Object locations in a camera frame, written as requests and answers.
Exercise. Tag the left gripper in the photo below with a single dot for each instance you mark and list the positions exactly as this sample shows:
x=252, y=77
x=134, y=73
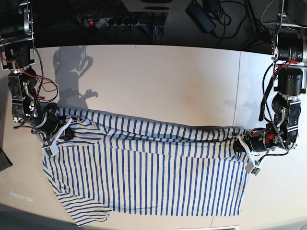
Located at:
x=242, y=145

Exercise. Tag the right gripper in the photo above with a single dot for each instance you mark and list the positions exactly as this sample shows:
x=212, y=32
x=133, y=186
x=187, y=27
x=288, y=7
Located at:
x=52, y=130

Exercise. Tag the blue white striped T-shirt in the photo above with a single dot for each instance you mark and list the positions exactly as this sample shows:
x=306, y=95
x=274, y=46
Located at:
x=142, y=167

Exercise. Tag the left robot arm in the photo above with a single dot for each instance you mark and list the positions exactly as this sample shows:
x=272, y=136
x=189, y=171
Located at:
x=281, y=96

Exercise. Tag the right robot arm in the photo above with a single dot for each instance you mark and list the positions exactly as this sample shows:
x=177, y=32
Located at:
x=17, y=54

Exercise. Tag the dark cloth at edge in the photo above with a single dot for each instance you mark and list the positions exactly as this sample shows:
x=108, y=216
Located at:
x=5, y=162

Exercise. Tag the black power strip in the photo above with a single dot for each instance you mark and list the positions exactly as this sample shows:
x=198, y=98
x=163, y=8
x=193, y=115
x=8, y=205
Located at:
x=123, y=21

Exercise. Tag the upper black power adapter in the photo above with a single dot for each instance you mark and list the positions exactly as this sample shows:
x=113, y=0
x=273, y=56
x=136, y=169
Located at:
x=201, y=18

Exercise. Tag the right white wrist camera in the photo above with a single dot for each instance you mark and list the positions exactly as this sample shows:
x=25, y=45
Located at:
x=50, y=148

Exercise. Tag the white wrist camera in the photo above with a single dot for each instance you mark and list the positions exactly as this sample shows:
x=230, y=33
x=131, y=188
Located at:
x=252, y=169
x=50, y=148

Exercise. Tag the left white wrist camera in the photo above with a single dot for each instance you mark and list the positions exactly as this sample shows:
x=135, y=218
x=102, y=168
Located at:
x=252, y=169

